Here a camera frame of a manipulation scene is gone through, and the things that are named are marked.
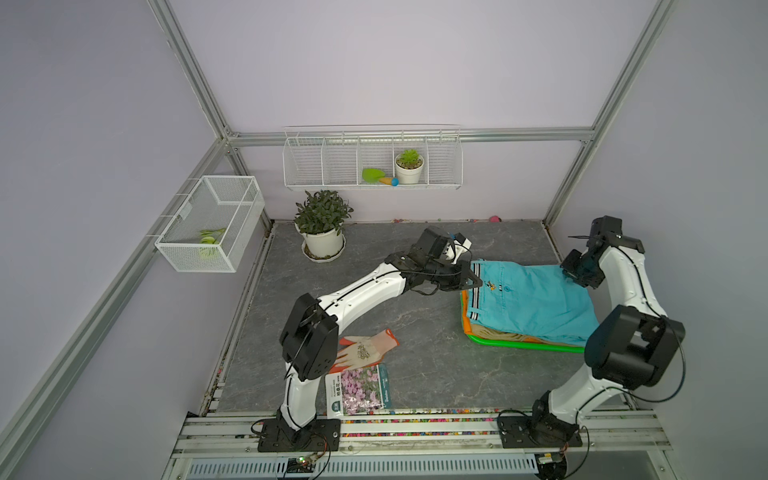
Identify green plastic basket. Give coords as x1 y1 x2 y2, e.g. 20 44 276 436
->
460 290 589 354

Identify white wire wall shelf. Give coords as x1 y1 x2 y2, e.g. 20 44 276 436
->
282 125 464 190

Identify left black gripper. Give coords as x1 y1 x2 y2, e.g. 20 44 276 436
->
425 260 482 291

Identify flower seed packet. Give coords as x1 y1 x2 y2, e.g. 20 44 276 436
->
325 364 392 417

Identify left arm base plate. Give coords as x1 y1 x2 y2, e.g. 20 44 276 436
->
257 418 341 453

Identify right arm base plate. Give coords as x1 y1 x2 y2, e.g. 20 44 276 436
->
497 414 583 450

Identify large potted plant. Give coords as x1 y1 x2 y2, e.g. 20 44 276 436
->
294 190 354 262

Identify green item in side basket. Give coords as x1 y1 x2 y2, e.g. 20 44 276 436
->
199 228 227 259

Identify khaki pants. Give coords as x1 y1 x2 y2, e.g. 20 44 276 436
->
465 323 556 345

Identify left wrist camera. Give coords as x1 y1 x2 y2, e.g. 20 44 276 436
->
413 227 472 264

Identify small potted succulent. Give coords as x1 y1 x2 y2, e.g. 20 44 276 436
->
395 149 425 185

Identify teal pants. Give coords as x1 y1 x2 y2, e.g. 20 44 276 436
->
465 260 599 348

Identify white wire side basket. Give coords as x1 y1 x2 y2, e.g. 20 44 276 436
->
155 175 265 273

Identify green toy shovel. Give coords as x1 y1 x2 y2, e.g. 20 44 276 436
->
362 168 399 187

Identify orange pants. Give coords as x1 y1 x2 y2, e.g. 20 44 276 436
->
461 292 522 346

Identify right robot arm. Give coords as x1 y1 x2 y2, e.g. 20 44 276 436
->
528 236 685 442

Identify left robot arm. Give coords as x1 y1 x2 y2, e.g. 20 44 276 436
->
277 247 480 436

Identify red white work glove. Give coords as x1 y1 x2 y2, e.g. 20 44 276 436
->
330 329 400 373

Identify aluminium mounting rail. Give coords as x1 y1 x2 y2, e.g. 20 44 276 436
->
162 407 687 479

